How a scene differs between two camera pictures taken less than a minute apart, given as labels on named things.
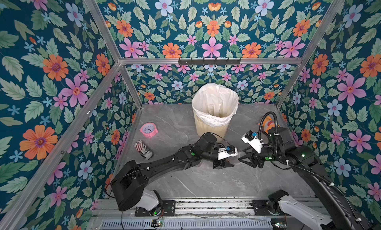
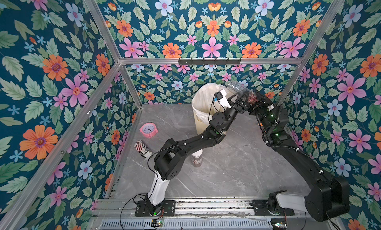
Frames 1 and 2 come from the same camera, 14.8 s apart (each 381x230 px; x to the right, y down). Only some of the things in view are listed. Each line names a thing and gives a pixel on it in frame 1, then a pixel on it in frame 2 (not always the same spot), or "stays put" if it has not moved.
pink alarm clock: (149, 129) stays put
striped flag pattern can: (143, 150) stays put
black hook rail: (209, 61) stays put
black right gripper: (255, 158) → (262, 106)
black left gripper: (218, 165) → (235, 107)
